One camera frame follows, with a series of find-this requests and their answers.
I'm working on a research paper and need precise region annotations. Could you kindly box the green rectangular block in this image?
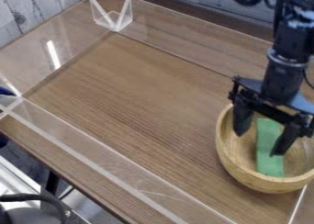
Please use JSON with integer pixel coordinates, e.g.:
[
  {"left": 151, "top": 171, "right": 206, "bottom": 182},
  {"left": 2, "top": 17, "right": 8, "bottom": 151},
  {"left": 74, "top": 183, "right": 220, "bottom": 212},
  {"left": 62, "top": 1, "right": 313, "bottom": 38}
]
[{"left": 257, "top": 118, "right": 285, "bottom": 177}]

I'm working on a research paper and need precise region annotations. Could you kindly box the brown wooden bowl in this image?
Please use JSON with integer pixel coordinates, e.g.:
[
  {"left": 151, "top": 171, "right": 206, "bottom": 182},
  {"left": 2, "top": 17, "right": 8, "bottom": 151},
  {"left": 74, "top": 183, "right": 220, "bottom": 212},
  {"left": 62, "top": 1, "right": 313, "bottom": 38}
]
[{"left": 217, "top": 104, "right": 314, "bottom": 194}]

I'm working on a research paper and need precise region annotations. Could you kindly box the clear acrylic enclosure wall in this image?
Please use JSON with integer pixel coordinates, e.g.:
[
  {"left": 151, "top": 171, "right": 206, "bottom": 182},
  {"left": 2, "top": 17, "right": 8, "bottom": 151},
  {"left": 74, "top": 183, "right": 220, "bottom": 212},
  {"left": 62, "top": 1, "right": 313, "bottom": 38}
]
[{"left": 0, "top": 0, "right": 306, "bottom": 224}]

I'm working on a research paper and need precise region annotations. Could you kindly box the black cable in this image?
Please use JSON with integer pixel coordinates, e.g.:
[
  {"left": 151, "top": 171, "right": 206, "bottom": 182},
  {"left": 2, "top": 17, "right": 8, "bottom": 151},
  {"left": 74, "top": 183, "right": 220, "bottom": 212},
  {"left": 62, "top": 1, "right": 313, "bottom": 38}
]
[{"left": 0, "top": 193, "right": 69, "bottom": 224}]

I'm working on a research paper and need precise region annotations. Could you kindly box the black table leg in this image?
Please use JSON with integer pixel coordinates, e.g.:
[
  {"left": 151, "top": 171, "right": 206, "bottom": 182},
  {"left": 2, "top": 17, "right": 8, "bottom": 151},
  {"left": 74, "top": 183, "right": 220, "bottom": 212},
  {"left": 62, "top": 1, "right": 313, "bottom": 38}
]
[{"left": 46, "top": 172, "right": 61, "bottom": 196}]

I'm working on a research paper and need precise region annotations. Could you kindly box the metal bracket with screw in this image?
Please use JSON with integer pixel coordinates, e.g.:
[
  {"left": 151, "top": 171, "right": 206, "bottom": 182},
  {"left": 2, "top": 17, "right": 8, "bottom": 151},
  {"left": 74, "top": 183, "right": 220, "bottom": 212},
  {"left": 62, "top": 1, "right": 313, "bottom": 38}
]
[{"left": 51, "top": 201, "right": 91, "bottom": 224}]

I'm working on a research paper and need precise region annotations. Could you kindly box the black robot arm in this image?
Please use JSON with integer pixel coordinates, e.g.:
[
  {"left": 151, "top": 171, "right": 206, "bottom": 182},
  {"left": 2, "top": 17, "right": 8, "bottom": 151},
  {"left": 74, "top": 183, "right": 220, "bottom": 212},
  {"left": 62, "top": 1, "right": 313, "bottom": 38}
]
[{"left": 230, "top": 0, "right": 314, "bottom": 155}]

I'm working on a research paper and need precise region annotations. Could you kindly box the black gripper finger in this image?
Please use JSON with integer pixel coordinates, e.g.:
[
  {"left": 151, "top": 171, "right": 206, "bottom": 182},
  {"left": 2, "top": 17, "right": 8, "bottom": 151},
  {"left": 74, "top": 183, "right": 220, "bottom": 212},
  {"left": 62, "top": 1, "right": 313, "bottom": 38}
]
[
  {"left": 270, "top": 122, "right": 302, "bottom": 156},
  {"left": 233, "top": 95, "right": 254, "bottom": 137}
]

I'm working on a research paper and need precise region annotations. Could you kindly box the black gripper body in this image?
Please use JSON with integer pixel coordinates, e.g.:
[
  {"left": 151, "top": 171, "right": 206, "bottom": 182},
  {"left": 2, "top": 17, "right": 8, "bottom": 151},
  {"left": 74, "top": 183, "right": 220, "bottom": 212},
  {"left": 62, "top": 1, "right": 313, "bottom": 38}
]
[{"left": 229, "top": 49, "right": 314, "bottom": 138}]

